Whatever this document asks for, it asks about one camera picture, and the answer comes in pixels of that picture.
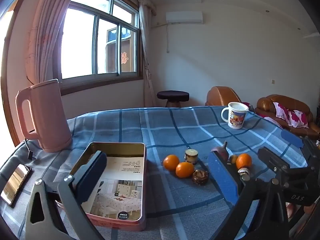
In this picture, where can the dark round stool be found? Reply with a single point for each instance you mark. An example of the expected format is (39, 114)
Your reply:
(173, 95)

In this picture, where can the air conditioner pipe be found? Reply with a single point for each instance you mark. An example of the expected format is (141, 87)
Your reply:
(167, 37)

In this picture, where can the brown leather sofa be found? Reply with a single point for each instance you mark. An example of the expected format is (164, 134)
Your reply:
(266, 105)

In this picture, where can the tan longan fruit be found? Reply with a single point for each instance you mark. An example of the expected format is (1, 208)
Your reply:
(233, 159)

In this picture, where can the pink electric kettle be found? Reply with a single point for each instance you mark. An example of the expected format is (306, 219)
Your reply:
(50, 115)

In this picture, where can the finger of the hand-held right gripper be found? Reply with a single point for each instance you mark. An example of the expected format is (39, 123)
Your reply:
(273, 158)
(291, 137)

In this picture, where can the white printed mug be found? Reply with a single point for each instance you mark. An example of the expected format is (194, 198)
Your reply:
(235, 117)

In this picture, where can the brown leather armchair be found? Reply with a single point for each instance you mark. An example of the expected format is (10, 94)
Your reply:
(221, 96)

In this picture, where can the blue plaid tablecloth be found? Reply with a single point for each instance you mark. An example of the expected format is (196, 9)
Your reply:
(162, 130)

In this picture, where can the pink curtain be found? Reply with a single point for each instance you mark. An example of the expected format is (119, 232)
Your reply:
(47, 30)

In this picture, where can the dark brown wrinkled fruit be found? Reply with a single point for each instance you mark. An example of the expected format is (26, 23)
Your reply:
(200, 177)

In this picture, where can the pink floral pillow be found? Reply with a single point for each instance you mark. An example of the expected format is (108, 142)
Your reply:
(291, 115)

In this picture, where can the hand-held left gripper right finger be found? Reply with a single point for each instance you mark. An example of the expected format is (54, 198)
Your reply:
(222, 180)

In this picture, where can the brown wooden door frame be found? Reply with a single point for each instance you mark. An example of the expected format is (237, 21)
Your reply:
(6, 85)

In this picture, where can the sliding glass window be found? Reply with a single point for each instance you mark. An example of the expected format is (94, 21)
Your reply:
(100, 37)

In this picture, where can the printed paper leaflet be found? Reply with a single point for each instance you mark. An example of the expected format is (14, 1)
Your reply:
(122, 180)

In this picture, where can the pink metal tin box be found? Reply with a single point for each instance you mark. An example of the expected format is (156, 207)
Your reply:
(130, 150)

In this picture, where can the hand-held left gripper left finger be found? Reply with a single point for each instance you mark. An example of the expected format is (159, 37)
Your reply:
(90, 177)

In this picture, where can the pale beige curtain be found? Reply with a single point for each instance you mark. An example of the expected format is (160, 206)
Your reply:
(146, 55)

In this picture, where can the white air conditioner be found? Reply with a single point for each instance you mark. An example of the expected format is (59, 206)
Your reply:
(183, 17)

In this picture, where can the red round turnip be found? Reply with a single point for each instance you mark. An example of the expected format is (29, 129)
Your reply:
(221, 149)

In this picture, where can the black smartphone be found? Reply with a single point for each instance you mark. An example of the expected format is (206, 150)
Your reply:
(16, 183)

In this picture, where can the red paper window decoration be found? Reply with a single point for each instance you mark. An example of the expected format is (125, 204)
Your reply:
(124, 58)

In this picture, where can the orange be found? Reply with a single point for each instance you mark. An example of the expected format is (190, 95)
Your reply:
(184, 170)
(244, 160)
(171, 162)

